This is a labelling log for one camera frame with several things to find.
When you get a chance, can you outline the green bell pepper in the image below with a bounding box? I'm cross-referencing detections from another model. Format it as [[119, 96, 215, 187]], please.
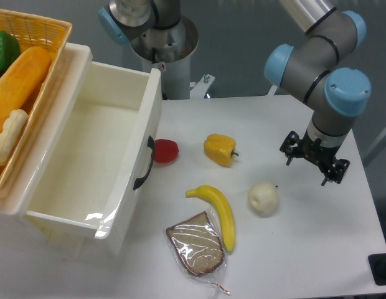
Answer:
[[0, 31, 21, 75]]

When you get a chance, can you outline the yellow bell pepper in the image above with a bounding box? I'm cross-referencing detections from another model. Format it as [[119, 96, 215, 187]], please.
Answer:
[[204, 133, 239, 167]]

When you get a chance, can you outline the yellow banana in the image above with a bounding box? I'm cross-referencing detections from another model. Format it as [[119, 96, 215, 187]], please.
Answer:
[[185, 185, 236, 252]]

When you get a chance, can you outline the white frame at right edge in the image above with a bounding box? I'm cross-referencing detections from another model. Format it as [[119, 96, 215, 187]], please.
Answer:
[[362, 126, 386, 168]]

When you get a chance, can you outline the cream white pastry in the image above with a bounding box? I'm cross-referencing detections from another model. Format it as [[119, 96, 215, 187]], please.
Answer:
[[0, 109, 28, 166]]

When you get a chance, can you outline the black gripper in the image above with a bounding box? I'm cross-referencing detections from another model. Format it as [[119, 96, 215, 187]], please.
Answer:
[[280, 131, 350, 186]]

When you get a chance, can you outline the red bell pepper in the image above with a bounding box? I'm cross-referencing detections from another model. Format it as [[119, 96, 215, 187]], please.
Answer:
[[154, 139, 179, 164]]

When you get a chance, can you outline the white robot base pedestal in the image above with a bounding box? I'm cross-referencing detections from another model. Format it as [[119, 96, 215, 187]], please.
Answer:
[[131, 16, 215, 100]]

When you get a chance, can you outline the white plastic storage box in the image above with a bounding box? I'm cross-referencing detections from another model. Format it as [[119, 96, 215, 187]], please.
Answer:
[[0, 43, 161, 259]]

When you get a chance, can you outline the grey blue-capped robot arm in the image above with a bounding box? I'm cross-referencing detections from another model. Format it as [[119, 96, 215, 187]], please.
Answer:
[[98, 1, 372, 183]]

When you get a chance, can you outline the yellow wicker basket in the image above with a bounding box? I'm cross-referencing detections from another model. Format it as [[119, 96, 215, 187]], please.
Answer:
[[0, 9, 72, 192]]

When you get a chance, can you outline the pale white pear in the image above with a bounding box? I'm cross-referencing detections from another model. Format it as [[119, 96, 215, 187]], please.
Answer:
[[247, 181, 279, 217]]

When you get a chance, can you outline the orange baguette loaf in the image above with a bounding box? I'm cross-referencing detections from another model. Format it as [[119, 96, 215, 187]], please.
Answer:
[[0, 46, 52, 133]]

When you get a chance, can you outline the black object at table edge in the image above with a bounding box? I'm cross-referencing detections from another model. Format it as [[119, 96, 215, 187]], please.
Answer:
[[368, 253, 386, 286]]

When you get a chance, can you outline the wrapped brown bread slice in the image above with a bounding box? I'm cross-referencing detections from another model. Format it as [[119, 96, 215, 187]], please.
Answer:
[[165, 211, 232, 298]]

